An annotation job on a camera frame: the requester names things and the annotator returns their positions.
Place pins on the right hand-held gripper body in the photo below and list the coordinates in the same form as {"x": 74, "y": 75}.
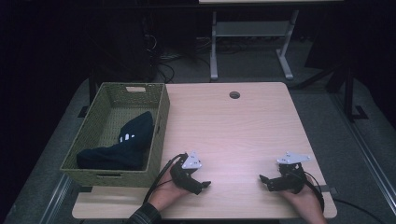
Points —
{"x": 291, "y": 175}

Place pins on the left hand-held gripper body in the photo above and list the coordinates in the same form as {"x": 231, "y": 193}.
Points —
{"x": 183, "y": 174}

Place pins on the dark navy cloth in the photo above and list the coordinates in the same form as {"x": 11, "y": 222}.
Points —
{"x": 134, "y": 146}

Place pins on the green woven basket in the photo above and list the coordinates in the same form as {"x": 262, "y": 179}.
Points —
{"x": 106, "y": 124}

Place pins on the person's right hand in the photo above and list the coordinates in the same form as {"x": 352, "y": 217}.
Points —
{"x": 303, "y": 199}

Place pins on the person's left hand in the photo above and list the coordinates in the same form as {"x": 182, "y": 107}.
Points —
{"x": 166, "y": 194}

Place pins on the black table edge clamp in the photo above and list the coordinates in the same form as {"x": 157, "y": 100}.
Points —
{"x": 328, "y": 189}

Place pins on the black metal stand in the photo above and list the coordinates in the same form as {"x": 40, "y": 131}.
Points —
{"x": 350, "y": 93}

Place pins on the metal floor rail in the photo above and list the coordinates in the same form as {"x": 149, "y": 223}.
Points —
{"x": 367, "y": 155}
{"x": 54, "y": 202}

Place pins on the white metal desk frame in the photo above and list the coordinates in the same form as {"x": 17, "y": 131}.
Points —
{"x": 249, "y": 29}

